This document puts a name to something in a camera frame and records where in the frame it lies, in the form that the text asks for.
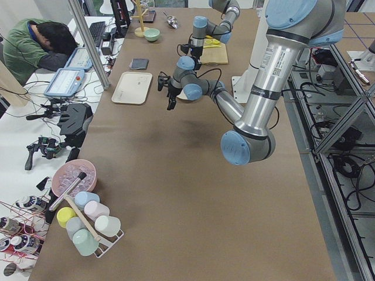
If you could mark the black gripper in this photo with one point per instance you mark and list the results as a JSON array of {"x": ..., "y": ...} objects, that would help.
[
  {"x": 195, "y": 51},
  {"x": 173, "y": 91}
]

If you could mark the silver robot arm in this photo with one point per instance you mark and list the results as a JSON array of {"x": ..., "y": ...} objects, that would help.
[
  {"x": 203, "y": 27},
  {"x": 292, "y": 27}
]

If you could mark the cream rabbit tray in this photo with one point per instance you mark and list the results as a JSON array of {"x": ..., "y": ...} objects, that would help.
[{"x": 132, "y": 88}]

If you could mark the black glass tray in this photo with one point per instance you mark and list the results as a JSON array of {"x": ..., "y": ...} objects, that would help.
[{"x": 148, "y": 17}]

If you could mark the beige shallow bowl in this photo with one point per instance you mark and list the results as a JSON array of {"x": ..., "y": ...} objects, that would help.
[{"x": 182, "y": 96}]

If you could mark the wooden cutting board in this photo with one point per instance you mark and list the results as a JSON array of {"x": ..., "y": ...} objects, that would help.
[{"x": 214, "y": 54}]

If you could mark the metal ice scoop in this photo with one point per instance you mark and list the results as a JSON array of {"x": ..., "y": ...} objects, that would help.
[{"x": 171, "y": 20}]

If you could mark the mint green bowl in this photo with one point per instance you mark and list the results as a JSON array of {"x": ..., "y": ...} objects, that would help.
[{"x": 152, "y": 34}]

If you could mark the grey folded cloth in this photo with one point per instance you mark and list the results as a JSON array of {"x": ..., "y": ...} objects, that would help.
[{"x": 139, "y": 64}]

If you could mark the wooden cup stand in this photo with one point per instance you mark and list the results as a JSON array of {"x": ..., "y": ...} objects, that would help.
[{"x": 142, "y": 10}]

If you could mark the blue teach pendant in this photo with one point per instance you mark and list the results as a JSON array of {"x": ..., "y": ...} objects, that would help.
[
  {"x": 79, "y": 59},
  {"x": 65, "y": 82}
]

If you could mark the metal muddler black tip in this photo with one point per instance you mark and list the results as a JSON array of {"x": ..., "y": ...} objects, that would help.
[{"x": 74, "y": 184}]

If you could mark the pink bowl with ice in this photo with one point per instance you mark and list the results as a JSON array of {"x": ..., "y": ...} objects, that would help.
[{"x": 69, "y": 172}]

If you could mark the sleeping person green jacket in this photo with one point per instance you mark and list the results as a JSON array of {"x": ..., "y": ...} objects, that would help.
[{"x": 37, "y": 43}]

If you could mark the cup rack with pastel cups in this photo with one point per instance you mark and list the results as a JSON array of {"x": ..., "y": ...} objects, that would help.
[{"x": 94, "y": 240}]

